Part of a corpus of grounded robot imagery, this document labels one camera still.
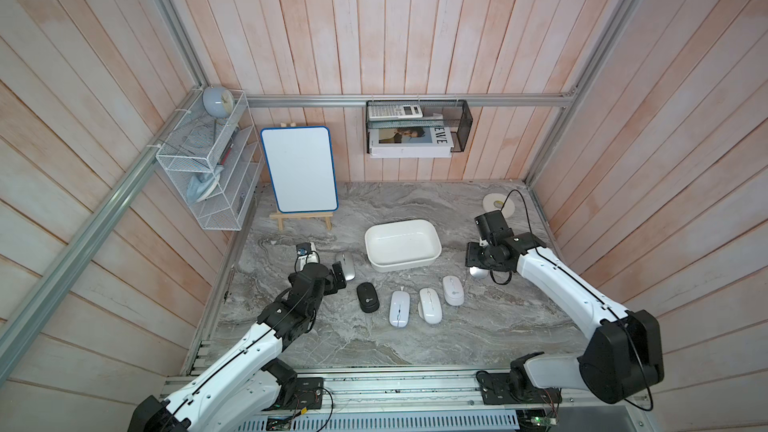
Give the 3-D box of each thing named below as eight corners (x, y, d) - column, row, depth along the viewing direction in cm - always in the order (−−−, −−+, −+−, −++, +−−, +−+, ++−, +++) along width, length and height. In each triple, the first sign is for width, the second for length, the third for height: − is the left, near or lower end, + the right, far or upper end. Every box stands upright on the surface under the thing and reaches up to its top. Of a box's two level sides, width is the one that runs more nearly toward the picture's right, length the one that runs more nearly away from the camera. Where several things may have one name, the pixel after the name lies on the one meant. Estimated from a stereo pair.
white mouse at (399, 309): (389, 327, 86) (389, 324, 84) (388, 293, 92) (389, 290, 91) (411, 327, 86) (412, 324, 84) (409, 293, 92) (409, 290, 91)
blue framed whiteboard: (283, 226, 109) (251, 152, 82) (289, 201, 117) (263, 126, 90) (338, 226, 109) (324, 152, 82) (340, 201, 117) (329, 126, 90)
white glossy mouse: (419, 324, 86) (420, 321, 84) (416, 290, 93) (417, 287, 91) (442, 324, 86) (444, 321, 84) (438, 290, 93) (439, 287, 91)
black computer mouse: (361, 315, 88) (361, 311, 86) (356, 287, 94) (355, 283, 92) (380, 311, 89) (380, 307, 87) (374, 283, 95) (374, 279, 92)
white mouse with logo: (445, 305, 90) (447, 301, 88) (441, 279, 96) (443, 275, 93) (464, 305, 90) (466, 301, 88) (459, 279, 96) (460, 275, 93)
